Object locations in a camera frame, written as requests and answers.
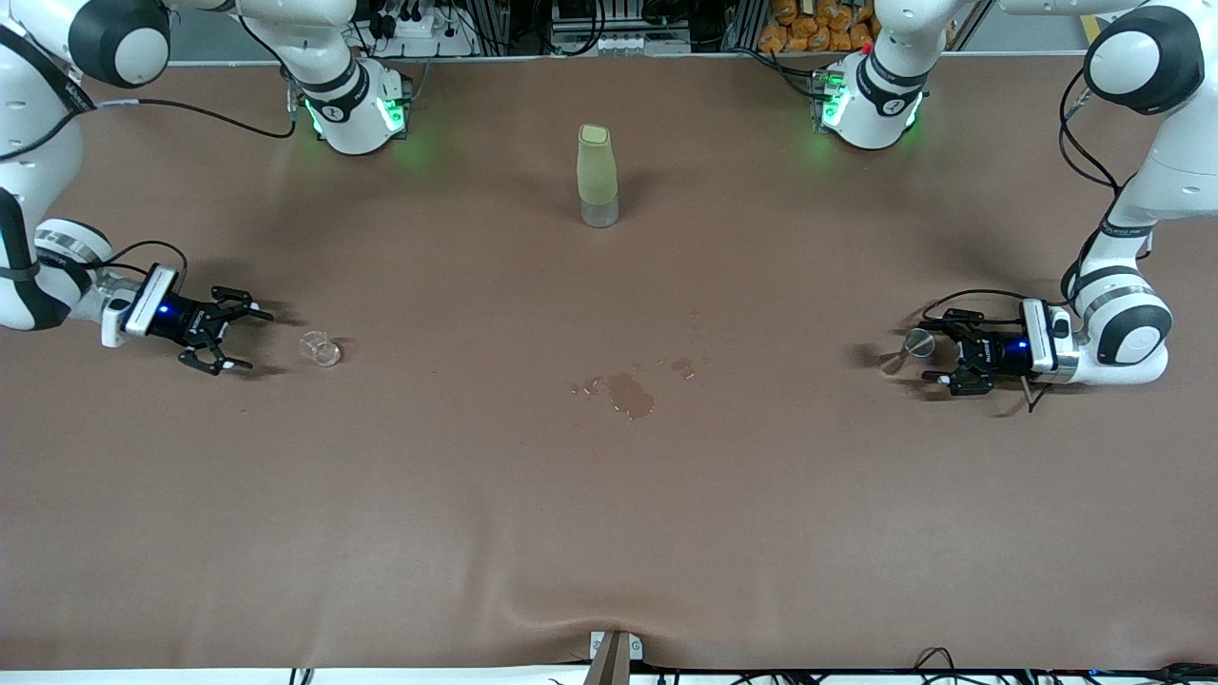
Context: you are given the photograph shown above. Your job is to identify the steel double-ended jigger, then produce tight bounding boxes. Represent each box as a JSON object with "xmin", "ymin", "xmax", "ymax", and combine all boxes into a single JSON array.
[{"xmin": 880, "ymin": 328, "xmax": 936, "ymax": 377}]

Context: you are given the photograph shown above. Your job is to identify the small clear glass beaker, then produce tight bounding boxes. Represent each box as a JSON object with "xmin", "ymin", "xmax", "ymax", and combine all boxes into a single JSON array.
[{"xmin": 298, "ymin": 330, "xmax": 342, "ymax": 368}]

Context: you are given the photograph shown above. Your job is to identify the green sleeved shaker bottle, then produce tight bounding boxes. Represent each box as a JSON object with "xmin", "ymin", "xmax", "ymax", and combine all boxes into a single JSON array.
[{"xmin": 577, "ymin": 124, "xmax": 620, "ymax": 229}]

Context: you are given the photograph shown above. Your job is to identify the orange snack bags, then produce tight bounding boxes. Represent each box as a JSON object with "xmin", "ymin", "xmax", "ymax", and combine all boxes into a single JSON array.
[{"xmin": 758, "ymin": 0, "xmax": 881, "ymax": 54}]

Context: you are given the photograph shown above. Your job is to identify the white power strip with plugs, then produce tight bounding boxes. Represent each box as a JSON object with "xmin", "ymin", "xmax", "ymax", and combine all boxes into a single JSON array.
[{"xmin": 366, "ymin": 5, "xmax": 460, "ymax": 47}]

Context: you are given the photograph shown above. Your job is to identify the brown liquid spill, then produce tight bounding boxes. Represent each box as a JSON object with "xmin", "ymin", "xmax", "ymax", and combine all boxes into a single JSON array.
[{"xmin": 571, "ymin": 357, "xmax": 696, "ymax": 421}]

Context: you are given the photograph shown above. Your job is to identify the brown table cover mat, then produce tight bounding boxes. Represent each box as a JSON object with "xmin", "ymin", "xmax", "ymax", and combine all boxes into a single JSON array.
[{"xmin": 0, "ymin": 52, "xmax": 1218, "ymax": 673}]

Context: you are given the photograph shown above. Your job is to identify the long white power strip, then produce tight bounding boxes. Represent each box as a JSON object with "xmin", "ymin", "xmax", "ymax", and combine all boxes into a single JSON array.
[{"xmin": 560, "ymin": 32, "xmax": 693, "ymax": 58}]

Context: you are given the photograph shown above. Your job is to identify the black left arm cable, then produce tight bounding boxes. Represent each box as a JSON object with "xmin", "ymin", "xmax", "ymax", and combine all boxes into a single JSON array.
[{"xmin": 937, "ymin": 67, "xmax": 1157, "ymax": 416}]

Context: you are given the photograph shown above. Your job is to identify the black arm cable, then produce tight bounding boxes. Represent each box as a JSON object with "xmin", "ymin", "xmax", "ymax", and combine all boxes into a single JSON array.
[
  {"xmin": 937, "ymin": 67, "xmax": 1157, "ymax": 416},
  {"xmin": 0, "ymin": 19, "xmax": 298, "ymax": 286}
]

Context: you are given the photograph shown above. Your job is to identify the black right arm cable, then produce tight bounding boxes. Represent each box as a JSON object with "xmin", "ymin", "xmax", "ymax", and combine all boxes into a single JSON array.
[{"xmin": 0, "ymin": 19, "xmax": 298, "ymax": 286}]

